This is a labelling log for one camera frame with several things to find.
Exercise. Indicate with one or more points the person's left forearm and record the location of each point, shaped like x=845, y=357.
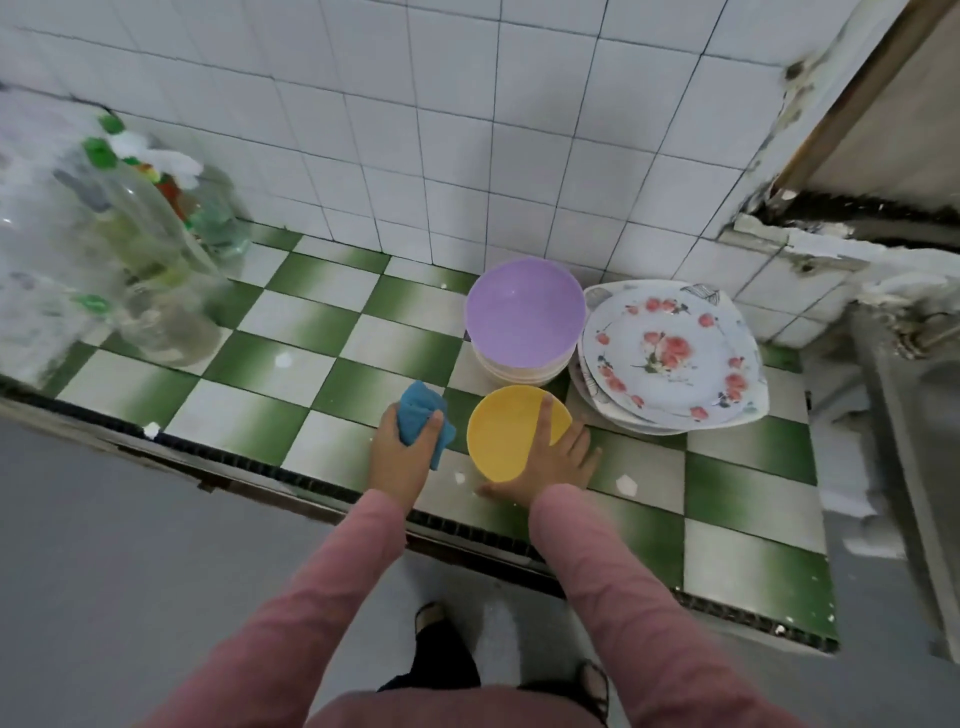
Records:
x=285, y=630

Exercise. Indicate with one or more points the person's leg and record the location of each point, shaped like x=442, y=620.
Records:
x=440, y=653
x=578, y=693

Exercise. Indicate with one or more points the stainless steel sink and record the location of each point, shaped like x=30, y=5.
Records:
x=915, y=450

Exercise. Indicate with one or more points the person's right hand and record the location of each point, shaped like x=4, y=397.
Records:
x=548, y=468

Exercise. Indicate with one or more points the person's left leg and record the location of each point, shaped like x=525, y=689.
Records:
x=440, y=653

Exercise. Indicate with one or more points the green checkered tile countertop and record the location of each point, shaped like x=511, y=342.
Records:
x=255, y=353

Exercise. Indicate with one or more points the person's right forearm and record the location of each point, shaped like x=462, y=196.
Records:
x=660, y=615

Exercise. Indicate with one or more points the floral plate stack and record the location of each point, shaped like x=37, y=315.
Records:
x=588, y=408

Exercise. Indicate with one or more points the blue cleaning cloth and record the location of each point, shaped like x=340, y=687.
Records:
x=425, y=416

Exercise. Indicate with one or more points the person's left hand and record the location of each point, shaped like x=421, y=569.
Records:
x=402, y=462

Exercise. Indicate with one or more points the weathered wooden board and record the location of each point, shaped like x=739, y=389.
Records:
x=885, y=120

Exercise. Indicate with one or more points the yellow plastic bowl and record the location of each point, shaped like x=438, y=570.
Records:
x=507, y=428

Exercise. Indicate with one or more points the purple plastic bowl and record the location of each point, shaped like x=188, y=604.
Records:
x=525, y=312

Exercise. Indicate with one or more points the person's right leg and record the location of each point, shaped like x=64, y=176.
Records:
x=578, y=693

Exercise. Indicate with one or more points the clear bottle with green liquid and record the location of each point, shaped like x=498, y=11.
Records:
x=218, y=225

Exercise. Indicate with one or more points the large clear plastic bottle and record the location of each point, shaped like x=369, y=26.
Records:
x=150, y=285

